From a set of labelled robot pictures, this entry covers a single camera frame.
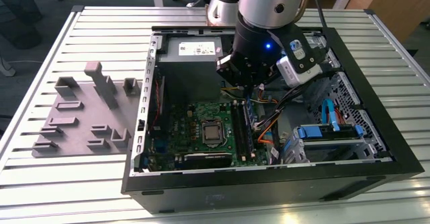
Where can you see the grey stand foot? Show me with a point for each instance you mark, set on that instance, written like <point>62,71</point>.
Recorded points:
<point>7,69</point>

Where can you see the grey metal disk bay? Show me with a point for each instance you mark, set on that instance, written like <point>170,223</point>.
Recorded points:
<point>368,147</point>

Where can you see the black trash bin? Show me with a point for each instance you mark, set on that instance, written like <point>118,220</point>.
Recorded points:
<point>21,20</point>

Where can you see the wooden cabinet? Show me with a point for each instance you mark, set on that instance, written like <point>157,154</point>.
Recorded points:
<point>396,2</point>

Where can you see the black PC case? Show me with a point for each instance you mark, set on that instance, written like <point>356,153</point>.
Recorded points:
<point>236,196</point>

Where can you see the black RAM slot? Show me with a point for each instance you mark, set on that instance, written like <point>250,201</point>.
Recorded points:
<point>234,131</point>
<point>242,131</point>
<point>238,131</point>

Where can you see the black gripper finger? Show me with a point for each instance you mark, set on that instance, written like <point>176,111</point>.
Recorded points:
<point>265,76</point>
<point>232,70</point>

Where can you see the grey parts rack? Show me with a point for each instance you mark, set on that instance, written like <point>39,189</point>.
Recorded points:
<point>92,113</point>

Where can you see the blue RAM stick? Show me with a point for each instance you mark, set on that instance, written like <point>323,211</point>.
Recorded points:
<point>250,143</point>
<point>250,108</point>

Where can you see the black graphics card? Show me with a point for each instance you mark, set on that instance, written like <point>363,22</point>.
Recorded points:
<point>205,161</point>

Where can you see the grey power supply unit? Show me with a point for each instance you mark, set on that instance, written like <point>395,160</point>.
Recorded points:
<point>189,83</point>

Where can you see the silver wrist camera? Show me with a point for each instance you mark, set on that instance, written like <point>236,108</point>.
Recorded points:
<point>296,73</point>

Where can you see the black camera bracket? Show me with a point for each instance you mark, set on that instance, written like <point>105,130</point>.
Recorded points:
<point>311,56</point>

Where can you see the green Dell motherboard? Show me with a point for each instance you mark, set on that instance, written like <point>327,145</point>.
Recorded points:
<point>184,113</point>

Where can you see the silver CPU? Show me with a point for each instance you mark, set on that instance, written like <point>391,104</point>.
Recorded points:
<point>213,133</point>

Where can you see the black CPU socket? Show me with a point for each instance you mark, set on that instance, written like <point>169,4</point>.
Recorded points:
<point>213,121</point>

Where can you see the hard disk in blue carrier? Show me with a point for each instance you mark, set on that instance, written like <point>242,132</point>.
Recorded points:
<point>311,133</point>

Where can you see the blue VGA port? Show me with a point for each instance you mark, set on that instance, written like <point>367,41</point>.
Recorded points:
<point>162,147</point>

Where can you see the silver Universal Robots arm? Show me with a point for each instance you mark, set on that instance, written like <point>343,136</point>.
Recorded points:
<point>269,5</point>

